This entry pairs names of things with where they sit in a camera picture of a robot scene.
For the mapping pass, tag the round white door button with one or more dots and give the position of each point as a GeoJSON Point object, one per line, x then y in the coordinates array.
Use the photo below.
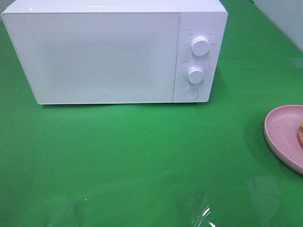
{"type": "Point", "coordinates": [191, 94]}

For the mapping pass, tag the white microwave door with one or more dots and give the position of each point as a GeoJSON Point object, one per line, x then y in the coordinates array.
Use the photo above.
{"type": "Point", "coordinates": [94, 58]}

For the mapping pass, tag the pink round plate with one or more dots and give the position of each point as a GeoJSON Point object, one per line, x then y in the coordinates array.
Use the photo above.
{"type": "Point", "coordinates": [281, 127]}

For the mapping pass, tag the toy burger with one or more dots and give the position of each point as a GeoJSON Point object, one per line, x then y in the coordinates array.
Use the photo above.
{"type": "Point", "coordinates": [300, 135]}

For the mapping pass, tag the lower white round knob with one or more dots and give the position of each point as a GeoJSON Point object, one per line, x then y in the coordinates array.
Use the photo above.
{"type": "Point", "coordinates": [195, 75]}

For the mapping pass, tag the white round knob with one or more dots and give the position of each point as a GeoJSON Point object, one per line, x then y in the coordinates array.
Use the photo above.
{"type": "Point", "coordinates": [195, 75]}
{"type": "Point", "coordinates": [200, 45]}

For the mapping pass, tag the green table cover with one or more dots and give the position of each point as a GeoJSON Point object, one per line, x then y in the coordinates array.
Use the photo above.
{"type": "Point", "coordinates": [157, 165]}

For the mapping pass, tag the upper white round knob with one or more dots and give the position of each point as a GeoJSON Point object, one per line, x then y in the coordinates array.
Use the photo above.
{"type": "Point", "coordinates": [200, 45]}

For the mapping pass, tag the white microwave oven body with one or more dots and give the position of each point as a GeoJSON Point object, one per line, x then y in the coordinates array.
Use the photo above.
{"type": "Point", "coordinates": [207, 17]}

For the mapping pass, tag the white wall panel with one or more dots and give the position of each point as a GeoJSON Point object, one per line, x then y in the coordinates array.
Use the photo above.
{"type": "Point", "coordinates": [287, 15]}

